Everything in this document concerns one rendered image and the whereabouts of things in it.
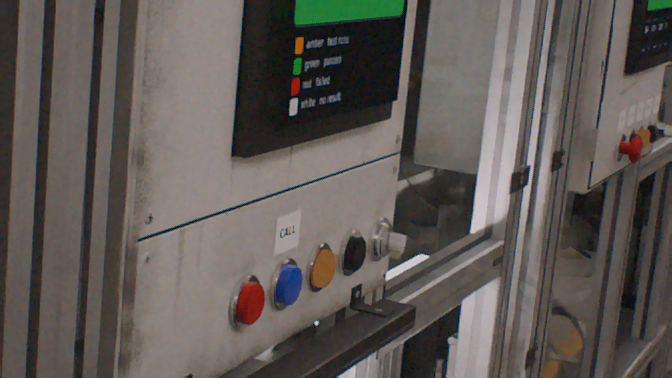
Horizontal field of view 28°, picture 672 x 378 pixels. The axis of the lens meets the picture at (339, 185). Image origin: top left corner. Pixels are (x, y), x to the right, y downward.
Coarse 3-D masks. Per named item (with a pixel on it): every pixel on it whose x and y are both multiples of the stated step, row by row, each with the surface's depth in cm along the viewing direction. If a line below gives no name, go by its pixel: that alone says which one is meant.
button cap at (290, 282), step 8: (288, 272) 99; (296, 272) 99; (280, 280) 98; (288, 280) 98; (296, 280) 100; (280, 288) 98; (288, 288) 99; (296, 288) 100; (280, 296) 99; (288, 296) 99; (296, 296) 100; (288, 304) 99
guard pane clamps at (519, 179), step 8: (560, 152) 171; (552, 160) 169; (560, 160) 172; (520, 168) 157; (528, 168) 159; (552, 168) 169; (560, 168) 173; (512, 176) 153; (520, 176) 156; (528, 176) 159; (512, 184) 154; (520, 184) 156; (528, 184) 160; (512, 192) 154; (536, 344) 178; (528, 352) 175; (536, 352) 178; (528, 360) 175
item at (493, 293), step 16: (544, 0) 153; (544, 16) 154; (528, 64) 152; (528, 80) 153; (528, 96) 154; (528, 128) 157; (512, 208) 157; (512, 224) 158; (512, 240) 159; (512, 256) 160; (496, 288) 158; (368, 304) 120; (464, 304) 160; (496, 304) 158; (464, 320) 160; (496, 320) 159; (464, 336) 160; (480, 336) 159; (496, 336) 160; (464, 352) 161; (480, 352) 160; (368, 368) 123; (464, 368) 161; (480, 368) 160; (496, 368) 163
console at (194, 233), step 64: (128, 0) 79; (192, 0) 81; (256, 0) 87; (128, 64) 80; (192, 64) 82; (256, 64) 87; (128, 128) 80; (192, 128) 84; (256, 128) 89; (320, 128) 98; (384, 128) 113; (128, 192) 80; (192, 192) 85; (256, 192) 93; (320, 192) 103; (384, 192) 116; (128, 256) 81; (192, 256) 87; (256, 256) 95; (320, 256) 104; (384, 256) 116; (128, 320) 81; (192, 320) 88; (256, 320) 95; (320, 320) 108
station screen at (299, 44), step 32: (288, 32) 88; (320, 32) 93; (352, 32) 98; (384, 32) 103; (288, 64) 89; (320, 64) 94; (352, 64) 99; (384, 64) 105; (288, 96) 90; (320, 96) 95; (352, 96) 100; (384, 96) 106
